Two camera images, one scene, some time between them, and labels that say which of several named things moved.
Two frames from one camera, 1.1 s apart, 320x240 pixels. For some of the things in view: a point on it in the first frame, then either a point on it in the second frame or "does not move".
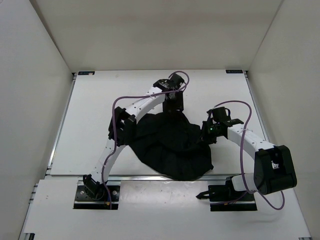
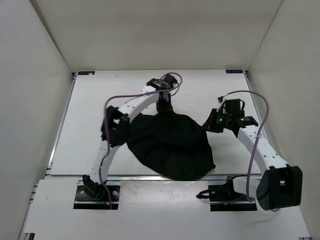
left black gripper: x=178 y=105 → x=165 y=108
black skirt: x=171 y=143 does not move
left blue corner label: x=86 y=73 does not move
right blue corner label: x=234 y=71 does not move
